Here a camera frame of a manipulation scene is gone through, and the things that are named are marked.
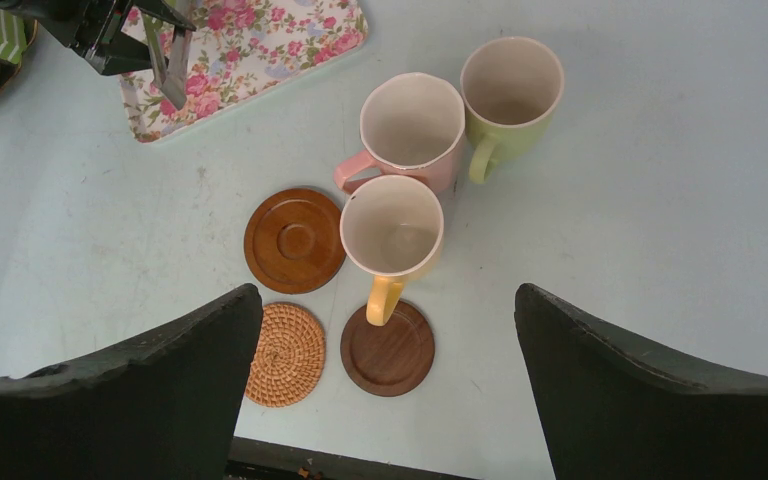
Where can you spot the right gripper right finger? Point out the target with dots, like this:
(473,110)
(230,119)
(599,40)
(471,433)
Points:
(616,405)

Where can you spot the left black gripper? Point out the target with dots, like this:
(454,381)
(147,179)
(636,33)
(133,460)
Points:
(93,29)

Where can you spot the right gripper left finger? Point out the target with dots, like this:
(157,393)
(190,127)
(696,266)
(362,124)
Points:
(160,405)

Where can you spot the metal serving tongs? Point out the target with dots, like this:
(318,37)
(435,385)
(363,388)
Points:
(169,69)

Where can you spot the green layered cake slice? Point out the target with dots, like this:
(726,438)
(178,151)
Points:
(13,39)

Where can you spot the woven rattan coaster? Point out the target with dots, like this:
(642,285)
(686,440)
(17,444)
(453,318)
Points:
(289,358)

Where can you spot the light brown wooden coaster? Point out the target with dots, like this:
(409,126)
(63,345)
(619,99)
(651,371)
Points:
(292,243)

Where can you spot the dark brown wooden coaster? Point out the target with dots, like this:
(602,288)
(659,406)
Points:
(389,360)

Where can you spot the yellow mug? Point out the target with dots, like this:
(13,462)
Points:
(392,227)

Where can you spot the pink mug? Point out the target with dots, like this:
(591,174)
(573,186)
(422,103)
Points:
(414,125)

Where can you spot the green mug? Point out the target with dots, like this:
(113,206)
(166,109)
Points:
(511,88)

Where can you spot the floral rectangular tray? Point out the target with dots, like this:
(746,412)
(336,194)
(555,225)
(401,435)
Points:
(239,50)

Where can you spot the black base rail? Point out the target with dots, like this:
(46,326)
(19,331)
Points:
(254,459)

